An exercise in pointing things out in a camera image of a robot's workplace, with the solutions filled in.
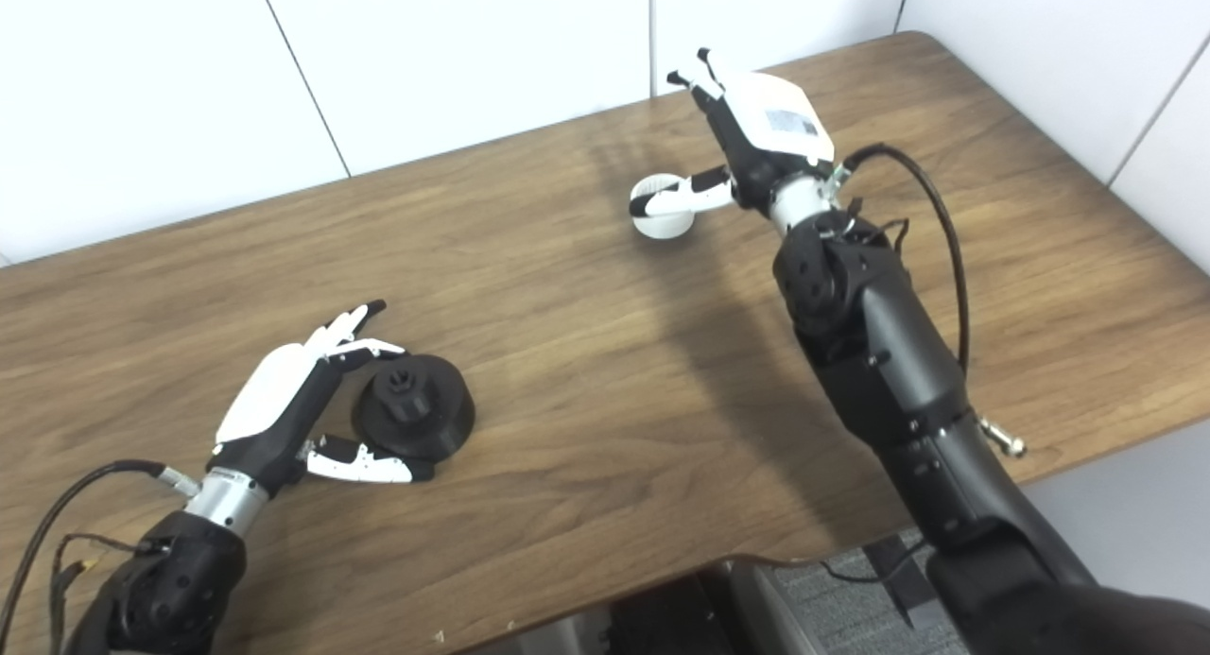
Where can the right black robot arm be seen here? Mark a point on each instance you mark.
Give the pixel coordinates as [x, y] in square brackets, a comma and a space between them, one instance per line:
[898, 371]

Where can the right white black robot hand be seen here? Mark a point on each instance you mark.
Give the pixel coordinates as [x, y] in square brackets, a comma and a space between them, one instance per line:
[770, 116]

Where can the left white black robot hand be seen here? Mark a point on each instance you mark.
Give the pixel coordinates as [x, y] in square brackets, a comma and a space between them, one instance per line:
[274, 390]

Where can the black robot torso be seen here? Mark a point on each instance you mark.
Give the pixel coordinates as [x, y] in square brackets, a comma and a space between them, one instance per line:
[671, 617]

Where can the round black plastic part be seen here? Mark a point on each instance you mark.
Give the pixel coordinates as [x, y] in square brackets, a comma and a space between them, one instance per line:
[425, 414]

